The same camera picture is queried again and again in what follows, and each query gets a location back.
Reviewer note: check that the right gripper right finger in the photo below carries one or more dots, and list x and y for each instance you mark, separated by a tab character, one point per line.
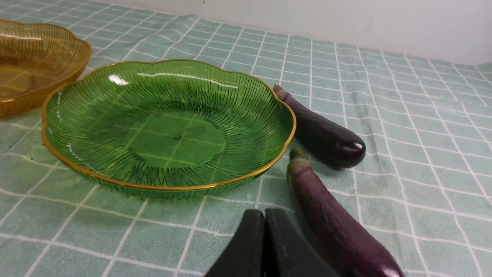
286	251

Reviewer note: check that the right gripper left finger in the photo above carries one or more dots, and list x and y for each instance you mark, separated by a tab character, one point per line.
243	256

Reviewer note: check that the dark purple eggplant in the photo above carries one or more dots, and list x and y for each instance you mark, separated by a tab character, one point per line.
331	143

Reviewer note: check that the lighter purple eggplant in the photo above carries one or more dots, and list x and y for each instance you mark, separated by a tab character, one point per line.
341	241

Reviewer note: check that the amber ribbed glass plate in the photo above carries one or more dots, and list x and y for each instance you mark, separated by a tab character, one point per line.
36	59

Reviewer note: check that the green checkered tablecloth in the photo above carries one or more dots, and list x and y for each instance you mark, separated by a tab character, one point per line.
423	190

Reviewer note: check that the green ribbed glass plate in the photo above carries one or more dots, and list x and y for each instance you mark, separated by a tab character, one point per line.
172	129

